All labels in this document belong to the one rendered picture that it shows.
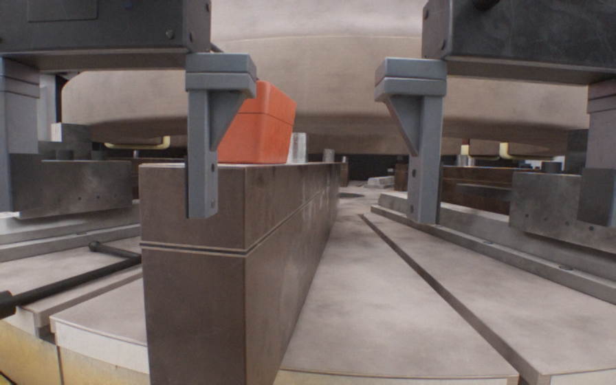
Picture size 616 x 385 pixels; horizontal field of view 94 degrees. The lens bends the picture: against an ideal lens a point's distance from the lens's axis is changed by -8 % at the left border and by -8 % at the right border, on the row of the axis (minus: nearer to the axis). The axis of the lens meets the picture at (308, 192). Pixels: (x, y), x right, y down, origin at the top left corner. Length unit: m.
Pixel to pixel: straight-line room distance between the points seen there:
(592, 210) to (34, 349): 1.19
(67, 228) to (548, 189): 1.87
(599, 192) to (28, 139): 0.40
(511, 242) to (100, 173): 1.76
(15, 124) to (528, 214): 1.34
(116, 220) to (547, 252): 1.83
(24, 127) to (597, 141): 0.41
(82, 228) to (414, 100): 1.56
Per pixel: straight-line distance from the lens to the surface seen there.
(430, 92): 0.21
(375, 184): 4.75
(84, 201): 1.56
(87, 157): 1.68
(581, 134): 1.39
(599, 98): 0.30
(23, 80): 0.29
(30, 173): 0.29
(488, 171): 2.56
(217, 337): 0.43
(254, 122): 0.49
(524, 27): 0.24
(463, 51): 0.21
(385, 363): 0.69
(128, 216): 1.74
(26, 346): 1.21
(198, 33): 0.23
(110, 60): 0.25
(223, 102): 0.21
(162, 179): 0.41
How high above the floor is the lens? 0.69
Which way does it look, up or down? 6 degrees down
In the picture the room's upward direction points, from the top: 1 degrees clockwise
